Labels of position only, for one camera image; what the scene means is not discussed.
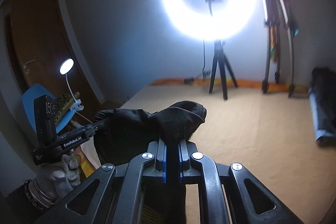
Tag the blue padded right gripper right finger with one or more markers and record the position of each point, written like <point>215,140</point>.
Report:
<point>230,193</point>

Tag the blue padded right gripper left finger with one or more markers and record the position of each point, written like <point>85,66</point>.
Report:
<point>112,194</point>

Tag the black pants with yellow stripes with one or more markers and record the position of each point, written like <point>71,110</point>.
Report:
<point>129,134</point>

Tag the grey gloved left hand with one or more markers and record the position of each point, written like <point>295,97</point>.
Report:
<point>54,181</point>

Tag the blue plastic chair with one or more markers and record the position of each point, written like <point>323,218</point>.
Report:
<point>37,98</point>

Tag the white clip desk lamp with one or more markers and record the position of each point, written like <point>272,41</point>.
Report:
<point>64,69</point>

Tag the brown wooden door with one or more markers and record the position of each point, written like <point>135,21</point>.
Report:
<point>41,44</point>

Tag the stack of folded dark clothes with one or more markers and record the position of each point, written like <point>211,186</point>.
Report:
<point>322,102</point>

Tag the small black tripod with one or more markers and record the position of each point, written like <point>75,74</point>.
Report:
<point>221,60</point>

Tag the colourful cloth on tripod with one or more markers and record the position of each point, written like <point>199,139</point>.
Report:
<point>290,23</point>

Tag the tall grey tripod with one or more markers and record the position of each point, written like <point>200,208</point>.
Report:
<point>272,22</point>

